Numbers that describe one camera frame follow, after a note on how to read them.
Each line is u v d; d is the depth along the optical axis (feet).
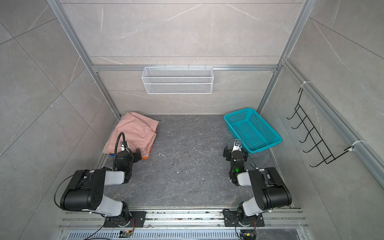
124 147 2.60
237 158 2.25
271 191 1.46
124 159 2.33
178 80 3.29
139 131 3.15
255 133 3.59
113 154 3.03
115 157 2.29
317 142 2.06
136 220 2.40
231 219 2.39
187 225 2.40
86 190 1.49
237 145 2.59
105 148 3.20
